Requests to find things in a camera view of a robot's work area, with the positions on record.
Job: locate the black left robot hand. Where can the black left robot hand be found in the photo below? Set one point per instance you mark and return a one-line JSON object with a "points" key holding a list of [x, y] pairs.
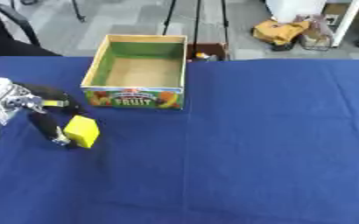
{"points": [[50, 96]]}

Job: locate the yellow block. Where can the yellow block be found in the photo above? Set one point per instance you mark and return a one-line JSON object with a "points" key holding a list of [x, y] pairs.
{"points": [[83, 131]]}

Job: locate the cardboard box with green inside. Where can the cardboard box with green inside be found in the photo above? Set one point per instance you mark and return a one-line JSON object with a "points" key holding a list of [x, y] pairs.
{"points": [[136, 73]]}

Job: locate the brown cardboard box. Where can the brown cardboard box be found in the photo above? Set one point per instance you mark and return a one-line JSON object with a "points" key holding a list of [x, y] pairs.
{"points": [[210, 51]]}

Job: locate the black chair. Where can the black chair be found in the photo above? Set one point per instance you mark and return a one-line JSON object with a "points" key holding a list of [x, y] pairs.
{"points": [[9, 35]]}

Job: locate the black tripod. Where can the black tripod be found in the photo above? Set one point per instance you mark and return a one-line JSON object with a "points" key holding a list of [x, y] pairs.
{"points": [[195, 20]]}

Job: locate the yellow bag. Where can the yellow bag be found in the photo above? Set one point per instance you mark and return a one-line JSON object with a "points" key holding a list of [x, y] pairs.
{"points": [[278, 31]]}

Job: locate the clear plastic bag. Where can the clear plastic bag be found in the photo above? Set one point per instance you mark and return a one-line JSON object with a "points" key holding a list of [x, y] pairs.
{"points": [[316, 33]]}

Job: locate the white cabinet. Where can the white cabinet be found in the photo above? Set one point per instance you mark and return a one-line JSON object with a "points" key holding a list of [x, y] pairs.
{"points": [[315, 14]]}

